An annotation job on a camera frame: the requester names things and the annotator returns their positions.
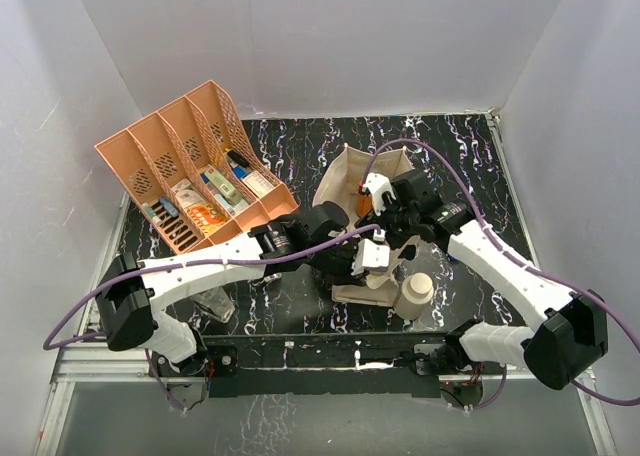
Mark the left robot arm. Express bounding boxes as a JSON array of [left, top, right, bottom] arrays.
[[95, 202, 362, 375]]

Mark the tilted clear square bottle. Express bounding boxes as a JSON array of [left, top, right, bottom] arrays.
[[191, 287, 235, 323]]

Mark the orange snack packet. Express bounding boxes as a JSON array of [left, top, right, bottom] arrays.
[[186, 202, 227, 236]]

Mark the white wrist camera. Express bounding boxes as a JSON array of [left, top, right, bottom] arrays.
[[359, 172, 396, 216], [351, 229, 391, 276]]

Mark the cream cylindrical bottle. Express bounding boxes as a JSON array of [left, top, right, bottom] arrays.
[[393, 273, 434, 320]]

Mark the beige small carton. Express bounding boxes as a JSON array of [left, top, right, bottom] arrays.
[[204, 165, 242, 204]]

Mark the white label box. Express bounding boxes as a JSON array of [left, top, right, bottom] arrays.
[[242, 171, 275, 198]]

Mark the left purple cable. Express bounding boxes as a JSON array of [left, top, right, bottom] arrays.
[[41, 223, 381, 412]]

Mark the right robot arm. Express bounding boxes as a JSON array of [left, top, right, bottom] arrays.
[[361, 169, 608, 390]]

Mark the beige canvas tote bag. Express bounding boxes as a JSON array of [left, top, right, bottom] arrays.
[[312, 144, 413, 307]]

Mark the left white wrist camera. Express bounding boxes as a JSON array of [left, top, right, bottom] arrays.
[[351, 229, 391, 276]]

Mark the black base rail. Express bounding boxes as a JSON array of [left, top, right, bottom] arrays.
[[149, 325, 506, 402]]

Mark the pink plastic desk organizer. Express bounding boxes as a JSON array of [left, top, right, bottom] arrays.
[[95, 81, 298, 254]]

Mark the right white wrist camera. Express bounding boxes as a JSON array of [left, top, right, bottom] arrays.
[[359, 172, 396, 216]]

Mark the orange bottle blue cap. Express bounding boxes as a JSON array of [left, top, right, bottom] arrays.
[[356, 195, 373, 218]]

